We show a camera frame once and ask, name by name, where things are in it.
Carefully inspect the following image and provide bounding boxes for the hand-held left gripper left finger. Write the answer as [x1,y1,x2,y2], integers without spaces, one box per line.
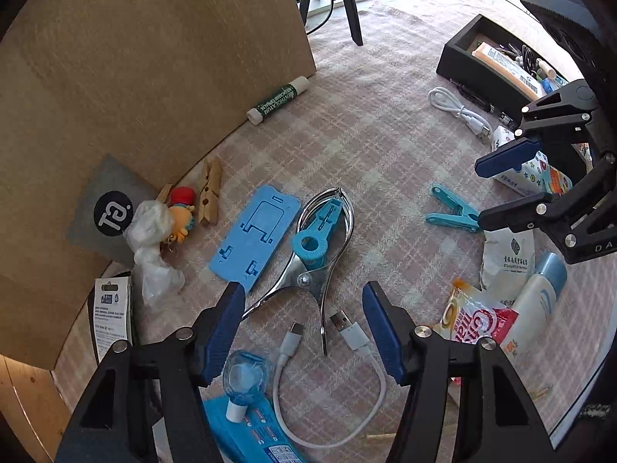
[58,281,246,463]

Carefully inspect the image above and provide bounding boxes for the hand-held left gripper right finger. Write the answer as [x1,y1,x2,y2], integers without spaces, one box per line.
[361,280,555,463]

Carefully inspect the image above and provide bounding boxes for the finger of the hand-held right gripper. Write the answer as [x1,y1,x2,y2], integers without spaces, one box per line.
[479,152,617,265]
[475,79,601,179]

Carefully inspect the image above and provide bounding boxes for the teal clothes peg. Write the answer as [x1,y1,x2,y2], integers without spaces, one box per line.
[425,184,483,232]

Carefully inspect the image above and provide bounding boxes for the metal pliers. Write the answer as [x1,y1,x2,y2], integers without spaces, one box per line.
[241,186,356,356]

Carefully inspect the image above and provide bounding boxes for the black container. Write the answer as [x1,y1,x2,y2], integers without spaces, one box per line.
[436,14,582,109]

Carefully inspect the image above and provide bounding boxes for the patterned tissue packet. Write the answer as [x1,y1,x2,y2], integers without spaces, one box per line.
[492,149,574,196]

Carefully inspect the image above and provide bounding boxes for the white paper packet green logo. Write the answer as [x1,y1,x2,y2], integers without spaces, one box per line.
[479,226,537,293]

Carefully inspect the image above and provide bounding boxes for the small bottle in clear wrap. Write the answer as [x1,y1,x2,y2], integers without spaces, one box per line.
[223,350,269,422]

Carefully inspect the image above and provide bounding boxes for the black pen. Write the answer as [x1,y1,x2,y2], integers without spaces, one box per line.
[448,77,514,127]

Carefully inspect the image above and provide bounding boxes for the long cream packet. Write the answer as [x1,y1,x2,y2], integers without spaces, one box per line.
[471,42,541,100]

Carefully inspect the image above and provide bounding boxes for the white sunscreen bottle blue cap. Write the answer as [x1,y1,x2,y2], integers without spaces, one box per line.
[506,251,568,362]

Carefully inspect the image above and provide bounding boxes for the red and white snack packet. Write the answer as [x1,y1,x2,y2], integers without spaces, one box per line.
[431,277,519,349]

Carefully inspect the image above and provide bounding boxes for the blue phone stand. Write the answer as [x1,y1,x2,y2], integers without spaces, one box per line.
[208,184,302,293]

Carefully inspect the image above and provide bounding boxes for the printed product packaging card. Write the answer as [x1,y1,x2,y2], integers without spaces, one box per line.
[93,275,134,365]

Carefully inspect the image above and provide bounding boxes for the blue wet wipes pack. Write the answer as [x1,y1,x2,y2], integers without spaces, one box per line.
[202,394,310,463]

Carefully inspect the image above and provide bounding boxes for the white plastic bag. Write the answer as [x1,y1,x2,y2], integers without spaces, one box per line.
[123,200,187,308]

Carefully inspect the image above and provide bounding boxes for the wooden clothes peg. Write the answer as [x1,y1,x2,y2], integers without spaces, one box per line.
[195,158,223,227]

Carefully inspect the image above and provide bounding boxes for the grey card with round logo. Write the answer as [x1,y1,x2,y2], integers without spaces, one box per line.
[66,154,161,269]

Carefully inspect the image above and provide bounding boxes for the pine wood side panel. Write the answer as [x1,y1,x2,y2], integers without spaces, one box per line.
[0,354,73,463]

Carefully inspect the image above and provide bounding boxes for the black tripod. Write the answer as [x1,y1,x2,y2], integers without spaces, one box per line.
[299,0,364,47]

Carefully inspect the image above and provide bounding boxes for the green lip balm stick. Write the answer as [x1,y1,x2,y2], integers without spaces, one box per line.
[247,76,309,126]

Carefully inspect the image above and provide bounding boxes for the brown back panel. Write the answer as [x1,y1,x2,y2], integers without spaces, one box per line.
[0,0,318,372]

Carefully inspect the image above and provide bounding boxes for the short white USB cable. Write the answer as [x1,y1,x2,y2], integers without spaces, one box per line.
[428,87,492,144]

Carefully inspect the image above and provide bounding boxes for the blue ring clothes peg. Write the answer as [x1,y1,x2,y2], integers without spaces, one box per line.
[290,200,346,266]

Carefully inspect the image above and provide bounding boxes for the red and orange toy keychain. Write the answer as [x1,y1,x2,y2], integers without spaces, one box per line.
[163,186,198,252]

